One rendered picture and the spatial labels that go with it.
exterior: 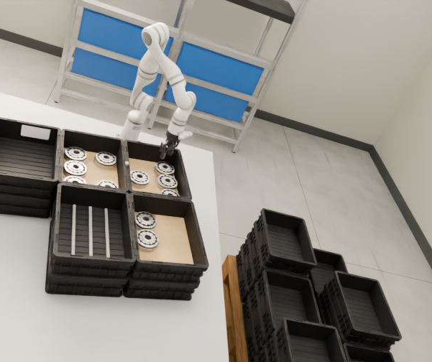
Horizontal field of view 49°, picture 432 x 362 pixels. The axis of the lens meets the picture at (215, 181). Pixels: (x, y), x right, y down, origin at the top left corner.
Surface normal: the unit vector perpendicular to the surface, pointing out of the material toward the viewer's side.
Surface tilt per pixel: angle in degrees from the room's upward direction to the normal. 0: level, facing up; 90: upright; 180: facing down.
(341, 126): 90
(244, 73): 90
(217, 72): 90
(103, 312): 0
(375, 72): 90
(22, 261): 0
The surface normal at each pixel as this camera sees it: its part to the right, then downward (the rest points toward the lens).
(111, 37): 0.05, 0.61
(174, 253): 0.35, -0.75
